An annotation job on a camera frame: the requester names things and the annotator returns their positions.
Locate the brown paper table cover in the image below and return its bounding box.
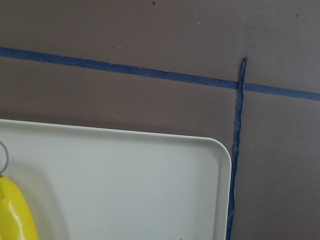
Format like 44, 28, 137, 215
0, 0, 320, 240

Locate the white bear tray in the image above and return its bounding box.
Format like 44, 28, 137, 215
0, 120, 231, 240

